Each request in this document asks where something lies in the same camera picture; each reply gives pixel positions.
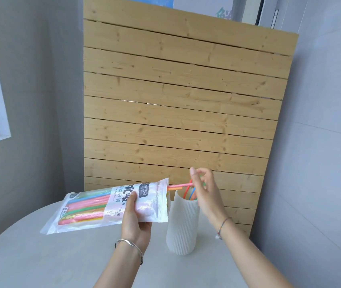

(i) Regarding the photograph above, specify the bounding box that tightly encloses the person's left hand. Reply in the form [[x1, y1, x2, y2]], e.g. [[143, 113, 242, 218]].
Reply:
[[120, 193, 153, 247]]

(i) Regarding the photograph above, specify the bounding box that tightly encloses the person's right hand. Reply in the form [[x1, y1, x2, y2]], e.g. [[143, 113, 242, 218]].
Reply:
[[190, 167, 230, 228]]

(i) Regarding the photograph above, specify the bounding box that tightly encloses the pink drinking straw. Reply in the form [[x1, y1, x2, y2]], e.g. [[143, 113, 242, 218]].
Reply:
[[167, 182, 195, 190]]

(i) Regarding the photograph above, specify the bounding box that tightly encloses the clear plastic straw bag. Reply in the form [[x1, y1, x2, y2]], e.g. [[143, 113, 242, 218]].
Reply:
[[40, 177, 170, 235]]

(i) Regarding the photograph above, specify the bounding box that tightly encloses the person's left forearm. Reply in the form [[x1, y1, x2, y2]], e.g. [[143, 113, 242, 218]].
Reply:
[[94, 239, 147, 288]]

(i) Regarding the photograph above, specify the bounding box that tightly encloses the person's right forearm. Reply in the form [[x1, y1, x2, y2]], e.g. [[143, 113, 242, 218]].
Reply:
[[217, 218, 294, 288]]

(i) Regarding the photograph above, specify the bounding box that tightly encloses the red drinking straw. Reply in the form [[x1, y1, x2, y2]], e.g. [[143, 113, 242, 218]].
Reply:
[[183, 179, 194, 199]]

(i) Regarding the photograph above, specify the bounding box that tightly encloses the white ribbed vase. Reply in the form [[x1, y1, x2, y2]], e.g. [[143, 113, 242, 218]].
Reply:
[[166, 189, 200, 256]]

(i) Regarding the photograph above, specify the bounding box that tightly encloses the bundle of colourful drinking straws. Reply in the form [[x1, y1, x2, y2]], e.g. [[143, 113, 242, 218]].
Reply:
[[57, 189, 113, 227]]

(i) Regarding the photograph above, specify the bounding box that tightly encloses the wooden slatted panel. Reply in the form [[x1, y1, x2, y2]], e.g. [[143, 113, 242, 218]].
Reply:
[[83, 0, 299, 239]]

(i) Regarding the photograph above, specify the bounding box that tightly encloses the silver bangle bracelet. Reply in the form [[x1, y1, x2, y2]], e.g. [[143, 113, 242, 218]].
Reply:
[[114, 239, 144, 265]]

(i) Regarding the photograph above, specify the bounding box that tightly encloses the colourful beaded string bracelet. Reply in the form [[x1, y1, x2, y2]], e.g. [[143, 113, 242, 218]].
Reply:
[[216, 217, 233, 240]]

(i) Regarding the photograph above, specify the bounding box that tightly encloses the dark door frame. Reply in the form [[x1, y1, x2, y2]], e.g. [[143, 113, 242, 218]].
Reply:
[[255, 0, 279, 28]]

